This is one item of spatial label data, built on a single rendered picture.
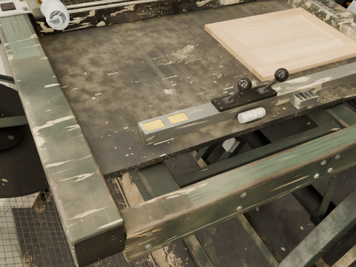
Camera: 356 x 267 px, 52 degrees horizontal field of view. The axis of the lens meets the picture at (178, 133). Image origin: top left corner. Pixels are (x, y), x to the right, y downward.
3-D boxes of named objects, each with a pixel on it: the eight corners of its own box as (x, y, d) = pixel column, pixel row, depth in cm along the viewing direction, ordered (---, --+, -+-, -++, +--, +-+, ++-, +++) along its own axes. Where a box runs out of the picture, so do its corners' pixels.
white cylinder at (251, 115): (242, 125, 103) (265, 118, 106) (244, 117, 101) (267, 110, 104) (236, 119, 105) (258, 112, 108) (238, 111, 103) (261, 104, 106)
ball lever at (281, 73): (267, 97, 108) (294, 76, 96) (257, 100, 107) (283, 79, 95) (263, 86, 109) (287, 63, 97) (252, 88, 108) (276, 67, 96)
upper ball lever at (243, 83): (234, 107, 104) (257, 86, 92) (222, 110, 102) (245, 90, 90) (229, 95, 105) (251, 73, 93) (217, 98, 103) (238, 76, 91)
